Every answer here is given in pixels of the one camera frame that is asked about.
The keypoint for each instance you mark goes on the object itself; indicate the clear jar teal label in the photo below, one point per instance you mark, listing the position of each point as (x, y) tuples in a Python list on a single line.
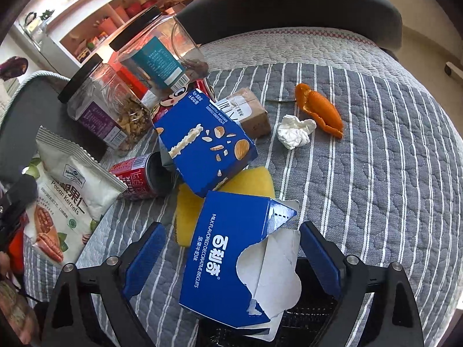
[(159, 58)]

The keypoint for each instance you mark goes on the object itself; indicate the red milk drink can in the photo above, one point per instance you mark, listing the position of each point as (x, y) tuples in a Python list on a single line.
[(170, 103), (139, 179)]

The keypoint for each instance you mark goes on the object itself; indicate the dark grey cushion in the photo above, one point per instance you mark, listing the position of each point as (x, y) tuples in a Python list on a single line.
[(289, 7)]

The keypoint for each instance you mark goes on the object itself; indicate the crumpled white tissue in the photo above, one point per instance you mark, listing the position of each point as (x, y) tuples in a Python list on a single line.
[(294, 130)]

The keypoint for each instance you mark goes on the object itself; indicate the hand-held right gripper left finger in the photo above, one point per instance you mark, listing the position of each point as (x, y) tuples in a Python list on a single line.
[(144, 260)]

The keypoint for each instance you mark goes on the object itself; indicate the grey striped quilt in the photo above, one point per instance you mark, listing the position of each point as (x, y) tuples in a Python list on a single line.
[(361, 170)]

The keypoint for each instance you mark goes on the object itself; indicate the clear jar purple label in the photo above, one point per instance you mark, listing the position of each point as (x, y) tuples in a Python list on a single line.
[(105, 112)]

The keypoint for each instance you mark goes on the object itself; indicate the dark grey side table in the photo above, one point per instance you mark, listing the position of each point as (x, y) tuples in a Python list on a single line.
[(32, 115)]

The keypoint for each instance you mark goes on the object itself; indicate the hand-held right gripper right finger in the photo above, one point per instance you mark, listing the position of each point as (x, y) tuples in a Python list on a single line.
[(320, 256)]

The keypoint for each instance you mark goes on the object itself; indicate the orange peel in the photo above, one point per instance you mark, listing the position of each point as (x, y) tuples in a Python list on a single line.
[(320, 110)]

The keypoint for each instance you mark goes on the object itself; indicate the blue biscuit box cookie print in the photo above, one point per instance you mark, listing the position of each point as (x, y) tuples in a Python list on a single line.
[(206, 144)]

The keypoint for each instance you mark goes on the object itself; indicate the white nut snack bag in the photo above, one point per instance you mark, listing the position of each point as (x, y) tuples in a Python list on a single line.
[(68, 195)]

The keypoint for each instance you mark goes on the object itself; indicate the yellow sponge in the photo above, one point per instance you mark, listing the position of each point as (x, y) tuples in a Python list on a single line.
[(253, 182)]

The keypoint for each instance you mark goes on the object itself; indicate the brown cardboard box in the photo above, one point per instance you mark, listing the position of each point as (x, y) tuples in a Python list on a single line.
[(253, 115)]

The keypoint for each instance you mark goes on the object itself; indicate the torn blue biscuit box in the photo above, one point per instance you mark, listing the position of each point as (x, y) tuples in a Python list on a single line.
[(224, 260)]

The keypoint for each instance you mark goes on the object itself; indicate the white wall shelf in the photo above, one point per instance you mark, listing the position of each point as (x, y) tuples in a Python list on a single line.
[(101, 18)]

